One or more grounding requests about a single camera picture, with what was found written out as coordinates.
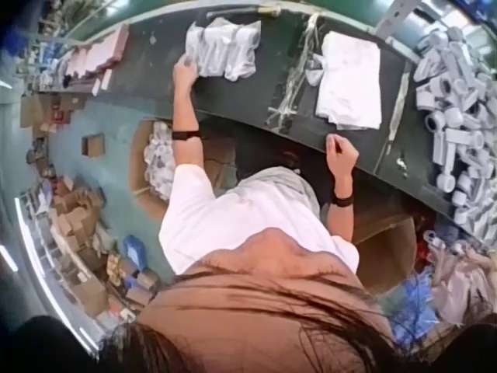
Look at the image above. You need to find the person's left hand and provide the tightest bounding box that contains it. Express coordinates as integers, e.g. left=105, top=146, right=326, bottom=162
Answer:
left=172, top=54, right=200, bottom=96

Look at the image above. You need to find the cardboard box of white parts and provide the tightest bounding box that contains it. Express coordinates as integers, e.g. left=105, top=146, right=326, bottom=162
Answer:
left=129, top=117, right=219, bottom=215

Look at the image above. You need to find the person's right hand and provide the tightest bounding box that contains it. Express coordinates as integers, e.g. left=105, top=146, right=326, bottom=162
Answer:
left=325, top=134, right=360, bottom=180

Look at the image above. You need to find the small brown cardboard box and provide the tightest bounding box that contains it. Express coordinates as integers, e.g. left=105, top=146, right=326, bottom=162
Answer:
left=81, top=132, right=106, bottom=158

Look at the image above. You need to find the small white box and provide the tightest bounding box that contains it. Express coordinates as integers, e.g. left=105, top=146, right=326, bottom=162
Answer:
left=92, top=71, right=113, bottom=96

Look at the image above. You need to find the grey metal rack frame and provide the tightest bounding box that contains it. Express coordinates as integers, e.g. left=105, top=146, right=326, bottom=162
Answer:
left=374, top=0, right=429, bottom=40

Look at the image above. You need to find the heap of cardboard boxes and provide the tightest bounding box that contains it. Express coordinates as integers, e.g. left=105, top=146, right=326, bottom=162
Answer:
left=22, top=173, right=157, bottom=324

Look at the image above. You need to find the large empty cardboard box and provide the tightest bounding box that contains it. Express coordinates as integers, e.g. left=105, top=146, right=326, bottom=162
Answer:
left=349, top=216, right=419, bottom=297

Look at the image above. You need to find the bundle of clear plastic straps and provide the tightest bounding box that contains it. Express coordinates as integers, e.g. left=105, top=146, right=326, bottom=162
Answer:
left=266, top=14, right=325, bottom=126

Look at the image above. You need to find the stack of white plastic bags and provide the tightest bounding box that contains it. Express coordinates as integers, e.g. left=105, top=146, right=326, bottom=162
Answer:
left=315, top=30, right=383, bottom=131

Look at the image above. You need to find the heap of blue plastic bags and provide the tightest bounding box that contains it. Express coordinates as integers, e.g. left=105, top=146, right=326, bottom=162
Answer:
left=387, top=270, right=444, bottom=343

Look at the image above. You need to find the clear bag of white parts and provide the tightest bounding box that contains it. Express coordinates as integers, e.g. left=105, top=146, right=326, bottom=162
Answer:
left=185, top=19, right=262, bottom=82

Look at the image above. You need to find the clear pinkish plastic bag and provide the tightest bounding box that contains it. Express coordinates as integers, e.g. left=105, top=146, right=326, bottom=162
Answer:
left=422, top=232, right=497, bottom=324

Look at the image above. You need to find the stack of pink boxes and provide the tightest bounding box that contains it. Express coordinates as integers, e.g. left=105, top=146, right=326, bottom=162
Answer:
left=63, top=23, right=130, bottom=79

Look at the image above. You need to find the pile of grey plastic parts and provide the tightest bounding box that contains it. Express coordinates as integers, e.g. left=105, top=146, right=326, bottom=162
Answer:
left=412, top=26, right=497, bottom=235

